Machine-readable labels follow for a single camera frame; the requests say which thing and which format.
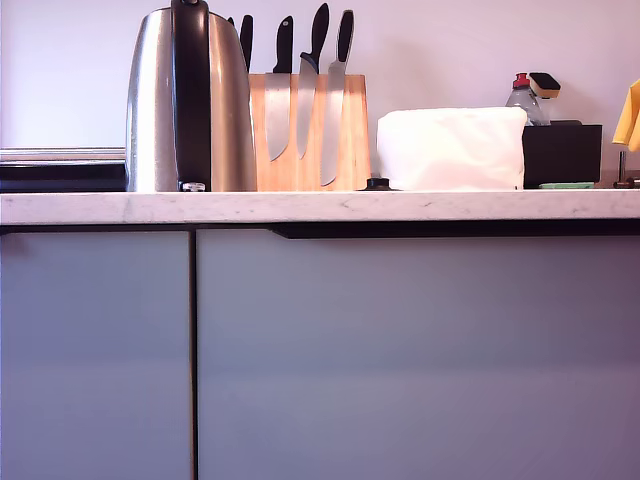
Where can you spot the black dish sponge brush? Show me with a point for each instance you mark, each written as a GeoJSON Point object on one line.
{"type": "Point", "coordinates": [546, 84]}

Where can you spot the clear dish soap bottle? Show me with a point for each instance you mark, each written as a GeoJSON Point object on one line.
{"type": "Point", "coordinates": [522, 102]}

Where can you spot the stainless steel electric kettle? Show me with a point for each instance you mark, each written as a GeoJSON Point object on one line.
{"type": "Point", "coordinates": [225, 125]}

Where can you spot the white folded towel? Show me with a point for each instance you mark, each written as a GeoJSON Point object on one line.
{"type": "Point", "coordinates": [450, 150]}

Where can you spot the metal stand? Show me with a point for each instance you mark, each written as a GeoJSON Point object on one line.
{"type": "Point", "coordinates": [623, 165]}

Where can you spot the narrow grey cabinet door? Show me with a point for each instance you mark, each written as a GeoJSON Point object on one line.
{"type": "Point", "coordinates": [95, 350]}

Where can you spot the black flat cooking appliance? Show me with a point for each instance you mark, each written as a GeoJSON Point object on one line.
{"type": "Point", "coordinates": [50, 180]}

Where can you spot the black kettle base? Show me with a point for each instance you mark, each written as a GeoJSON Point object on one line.
{"type": "Point", "coordinates": [378, 184]}

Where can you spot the wooden knife block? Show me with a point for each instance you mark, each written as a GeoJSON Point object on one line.
{"type": "Point", "coordinates": [355, 140]}

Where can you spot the green flat sponge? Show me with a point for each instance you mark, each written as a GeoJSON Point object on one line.
{"type": "Point", "coordinates": [565, 185]}

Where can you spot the wide grey cabinet door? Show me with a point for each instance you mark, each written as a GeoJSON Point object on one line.
{"type": "Point", "coordinates": [420, 350]}

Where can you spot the black storage box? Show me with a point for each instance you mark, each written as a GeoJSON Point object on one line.
{"type": "Point", "coordinates": [560, 155]}

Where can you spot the yellow cloth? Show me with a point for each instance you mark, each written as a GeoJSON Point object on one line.
{"type": "Point", "coordinates": [631, 120]}

